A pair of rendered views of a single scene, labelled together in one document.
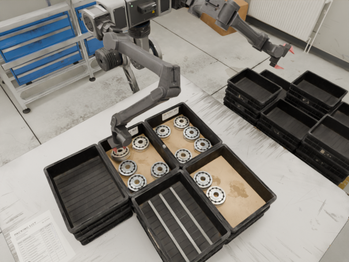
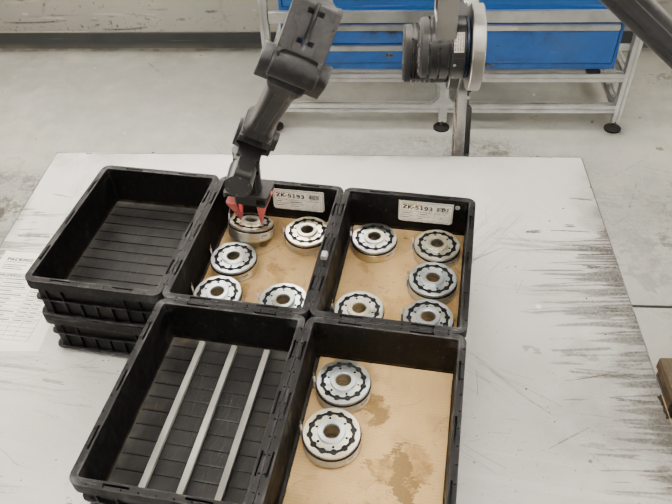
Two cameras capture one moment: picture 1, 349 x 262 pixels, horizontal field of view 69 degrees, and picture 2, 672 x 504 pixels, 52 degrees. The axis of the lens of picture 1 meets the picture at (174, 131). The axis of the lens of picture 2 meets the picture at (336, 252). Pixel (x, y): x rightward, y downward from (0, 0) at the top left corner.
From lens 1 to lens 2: 0.75 m
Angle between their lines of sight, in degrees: 33
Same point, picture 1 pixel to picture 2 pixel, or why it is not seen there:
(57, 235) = not seen: hidden behind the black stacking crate
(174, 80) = (312, 43)
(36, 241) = (19, 288)
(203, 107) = (562, 267)
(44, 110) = (303, 140)
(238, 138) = (580, 390)
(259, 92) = not seen: outside the picture
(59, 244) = (37, 318)
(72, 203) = (97, 256)
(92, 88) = (425, 145)
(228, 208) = (333, 486)
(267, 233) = not seen: outside the picture
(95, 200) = (129, 277)
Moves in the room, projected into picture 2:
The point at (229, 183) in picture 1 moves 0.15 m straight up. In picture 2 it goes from (399, 443) to (402, 393)
